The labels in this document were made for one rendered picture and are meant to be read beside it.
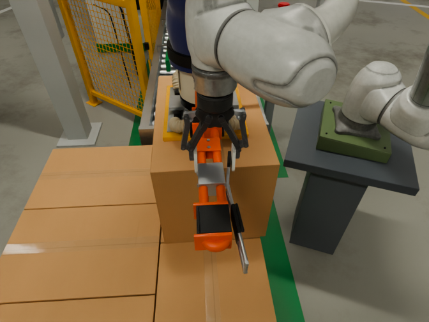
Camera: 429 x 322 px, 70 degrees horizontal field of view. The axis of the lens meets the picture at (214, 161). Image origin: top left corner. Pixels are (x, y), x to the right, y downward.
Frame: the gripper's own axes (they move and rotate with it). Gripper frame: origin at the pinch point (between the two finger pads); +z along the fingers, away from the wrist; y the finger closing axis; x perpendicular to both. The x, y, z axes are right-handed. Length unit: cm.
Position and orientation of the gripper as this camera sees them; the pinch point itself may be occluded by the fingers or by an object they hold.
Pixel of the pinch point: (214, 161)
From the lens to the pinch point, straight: 76.0
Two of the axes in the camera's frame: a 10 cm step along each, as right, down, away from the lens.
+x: 0.7, 6.9, -7.3
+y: -10.0, 0.4, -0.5
